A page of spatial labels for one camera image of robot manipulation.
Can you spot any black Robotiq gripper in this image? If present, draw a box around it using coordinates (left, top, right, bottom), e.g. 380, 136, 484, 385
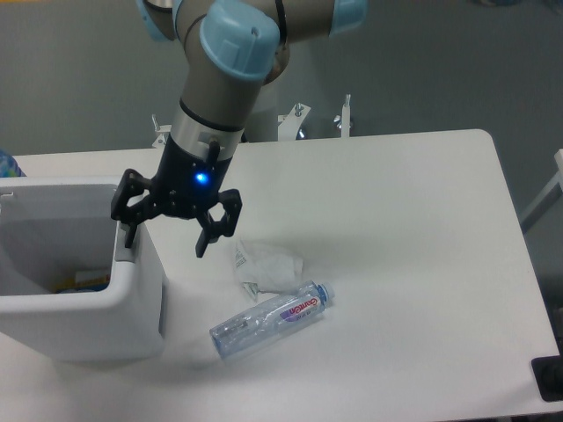
111, 135, 243, 257

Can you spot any white push-lid trash can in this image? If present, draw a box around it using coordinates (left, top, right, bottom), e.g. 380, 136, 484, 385
1, 177, 167, 361

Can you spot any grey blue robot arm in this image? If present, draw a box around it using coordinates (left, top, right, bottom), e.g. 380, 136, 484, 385
111, 1, 369, 256

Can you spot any yellow box inside trash can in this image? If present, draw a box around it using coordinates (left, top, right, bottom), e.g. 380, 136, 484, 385
54, 269, 111, 294

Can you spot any crumpled white plastic wrapper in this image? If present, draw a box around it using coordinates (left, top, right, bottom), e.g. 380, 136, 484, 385
232, 239, 303, 302

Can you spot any clear plastic water bottle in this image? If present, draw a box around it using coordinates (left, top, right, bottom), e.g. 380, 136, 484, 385
209, 281, 335, 359

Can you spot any blue green patterned object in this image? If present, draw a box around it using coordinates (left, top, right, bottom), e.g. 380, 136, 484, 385
0, 149, 26, 178

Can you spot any black clamp at table corner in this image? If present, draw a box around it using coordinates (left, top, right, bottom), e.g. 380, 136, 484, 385
531, 355, 562, 403

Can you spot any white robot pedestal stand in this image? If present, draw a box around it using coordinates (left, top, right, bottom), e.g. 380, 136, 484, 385
150, 83, 355, 149

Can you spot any white frame at right edge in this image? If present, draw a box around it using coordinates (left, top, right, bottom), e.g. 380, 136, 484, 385
519, 149, 562, 234

